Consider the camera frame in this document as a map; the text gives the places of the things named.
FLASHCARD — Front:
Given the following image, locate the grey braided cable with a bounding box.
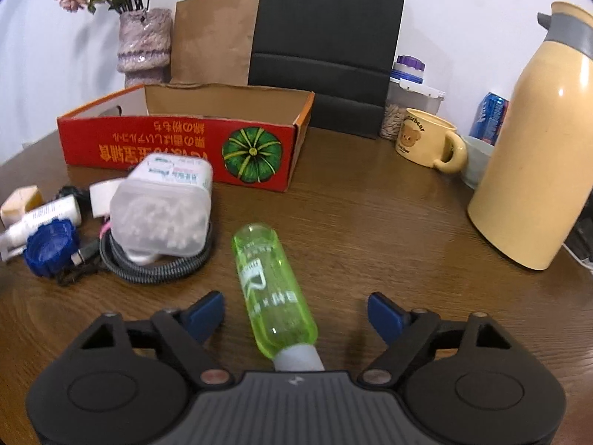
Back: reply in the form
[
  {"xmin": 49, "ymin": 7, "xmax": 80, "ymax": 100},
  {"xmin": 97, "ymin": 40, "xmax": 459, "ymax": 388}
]
[{"xmin": 97, "ymin": 221, "xmax": 215, "ymax": 287}]

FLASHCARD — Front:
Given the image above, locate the green spray bottle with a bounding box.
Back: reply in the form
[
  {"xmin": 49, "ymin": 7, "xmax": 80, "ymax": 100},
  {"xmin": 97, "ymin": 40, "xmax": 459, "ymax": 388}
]
[{"xmin": 232, "ymin": 223, "xmax": 325, "ymax": 373}]

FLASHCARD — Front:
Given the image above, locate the clear cotton swab box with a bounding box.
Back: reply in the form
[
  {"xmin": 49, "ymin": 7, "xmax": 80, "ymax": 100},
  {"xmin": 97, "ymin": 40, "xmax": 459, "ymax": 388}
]
[{"xmin": 110, "ymin": 153, "xmax": 213, "ymax": 257}]

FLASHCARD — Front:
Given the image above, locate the blue bottle cap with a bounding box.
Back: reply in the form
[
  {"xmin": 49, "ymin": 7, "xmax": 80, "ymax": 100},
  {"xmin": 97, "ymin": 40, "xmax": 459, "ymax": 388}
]
[{"xmin": 23, "ymin": 219, "xmax": 79, "ymax": 277}]

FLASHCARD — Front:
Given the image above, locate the white charger puck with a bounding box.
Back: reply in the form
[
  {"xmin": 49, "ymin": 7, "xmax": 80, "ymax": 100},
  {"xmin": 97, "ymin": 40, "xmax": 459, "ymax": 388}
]
[{"xmin": 89, "ymin": 178, "xmax": 125, "ymax": 218}]

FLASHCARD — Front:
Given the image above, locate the white tube bottle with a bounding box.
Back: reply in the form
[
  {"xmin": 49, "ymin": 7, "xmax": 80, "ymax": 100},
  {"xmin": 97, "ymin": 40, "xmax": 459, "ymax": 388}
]
[{"xmin": 1, "ymin": 195, "xmax": 82, "ymax": 261}]

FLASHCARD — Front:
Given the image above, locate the cream thermos jug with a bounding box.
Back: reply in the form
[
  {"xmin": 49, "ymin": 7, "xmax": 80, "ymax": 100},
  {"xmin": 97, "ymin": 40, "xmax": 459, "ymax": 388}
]
[{"xmin": 467, "ymin": 1, "xmax": 592, "ymax": 270}]

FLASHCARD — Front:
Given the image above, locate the yellow bear mug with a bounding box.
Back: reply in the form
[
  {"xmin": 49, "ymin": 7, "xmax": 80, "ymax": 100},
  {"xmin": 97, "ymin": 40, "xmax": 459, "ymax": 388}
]
[{"xmin": 395, "ymin": 109, "xmax": 468, "ymax": 174}]

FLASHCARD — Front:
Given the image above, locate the pale green cup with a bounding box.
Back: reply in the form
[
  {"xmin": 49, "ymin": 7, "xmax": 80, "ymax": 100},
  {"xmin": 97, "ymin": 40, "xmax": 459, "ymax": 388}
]
[{"xmin": 461, "ymin": 136, "xmax": 494, "ymax": 190}]

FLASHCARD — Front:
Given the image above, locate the red pumpkin cardboard box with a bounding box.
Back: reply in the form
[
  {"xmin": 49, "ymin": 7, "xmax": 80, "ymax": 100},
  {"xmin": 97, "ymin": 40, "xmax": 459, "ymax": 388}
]
[{"xmin": 57, "ymin": 83, "xmax": 315, "ymax": 192}]

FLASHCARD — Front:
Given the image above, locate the beige soap block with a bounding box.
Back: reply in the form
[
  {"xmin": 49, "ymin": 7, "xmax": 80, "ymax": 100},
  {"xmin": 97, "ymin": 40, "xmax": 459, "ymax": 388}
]
[{"xmin": 1, "ymin": 186, "xmax": 44, "ymax": 228}]

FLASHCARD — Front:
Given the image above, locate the blue soda can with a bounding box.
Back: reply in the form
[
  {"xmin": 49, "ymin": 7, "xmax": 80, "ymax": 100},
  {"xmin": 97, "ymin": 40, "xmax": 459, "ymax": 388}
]
[{"xmin": 469, "ymin": 92, "xmax": 508, "ymax": 146}]

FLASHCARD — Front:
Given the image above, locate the clear jar purple lid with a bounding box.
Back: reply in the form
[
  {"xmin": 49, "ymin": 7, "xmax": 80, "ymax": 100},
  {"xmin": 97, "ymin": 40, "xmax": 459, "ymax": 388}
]
[{"xmin": 379, "ymin": 54, "xmax": 445, "ymax": 141}]

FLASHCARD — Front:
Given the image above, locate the brown paper bag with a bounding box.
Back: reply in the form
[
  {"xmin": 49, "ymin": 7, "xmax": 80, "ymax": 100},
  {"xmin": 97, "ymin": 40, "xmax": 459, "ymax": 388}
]
[{"xmin": 170, "ymin": 0, "xmax": 259, "ymax": 85}]

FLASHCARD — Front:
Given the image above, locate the pink marbled vase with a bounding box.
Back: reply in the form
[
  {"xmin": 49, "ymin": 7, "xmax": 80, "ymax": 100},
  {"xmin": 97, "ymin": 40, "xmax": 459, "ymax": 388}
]
[{"xmin": 117, "ymin": 8, "xmax": 173, "ymax": 88}]

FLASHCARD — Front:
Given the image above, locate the black paper bag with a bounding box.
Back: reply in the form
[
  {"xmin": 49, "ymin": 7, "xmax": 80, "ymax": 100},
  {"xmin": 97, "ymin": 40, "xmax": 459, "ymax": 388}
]
[{"xmin": 248, "ymin": 0, "xmax": 405, "ymax": 139}]

